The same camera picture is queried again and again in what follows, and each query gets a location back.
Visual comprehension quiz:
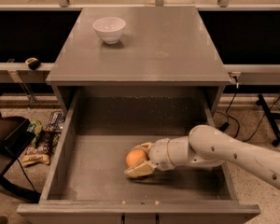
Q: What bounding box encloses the black table left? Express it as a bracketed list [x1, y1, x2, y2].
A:
[0, 112, 40, 203]

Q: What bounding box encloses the small black yellow tape measure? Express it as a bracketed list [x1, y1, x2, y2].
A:
[25, 57, 41, 70]

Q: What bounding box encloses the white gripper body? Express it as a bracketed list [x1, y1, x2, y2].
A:
[148, 138, 175, 171]

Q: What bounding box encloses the orange fruit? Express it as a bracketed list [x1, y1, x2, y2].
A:
[126, 149, 147, 167]

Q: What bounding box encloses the metal railing frame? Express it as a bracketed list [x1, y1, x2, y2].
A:
[0, 0, 280, 98]

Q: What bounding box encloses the grey cabinet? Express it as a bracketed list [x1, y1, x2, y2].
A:
[45, 6, 233, 117]

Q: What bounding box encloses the black power cable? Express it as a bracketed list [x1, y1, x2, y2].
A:
[213, 91, 280, 143]

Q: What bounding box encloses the white ceramic bowl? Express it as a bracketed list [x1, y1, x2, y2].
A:
[92, 17, 126, 44]

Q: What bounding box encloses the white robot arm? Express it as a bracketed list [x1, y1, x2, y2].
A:
[125, 125, 280, 189]

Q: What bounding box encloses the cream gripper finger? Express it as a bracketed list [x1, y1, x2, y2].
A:
[134, 142, 153, 152]
[124, 161, 156, 178]

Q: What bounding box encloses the black stand base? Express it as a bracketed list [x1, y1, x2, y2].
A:
[256, 94, 280, 147]

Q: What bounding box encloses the snack bags pile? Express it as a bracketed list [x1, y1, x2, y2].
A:
[21, 111, 65, 167]

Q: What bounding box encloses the grey open top drawer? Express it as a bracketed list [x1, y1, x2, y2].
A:
[18, 88, 260, 224]

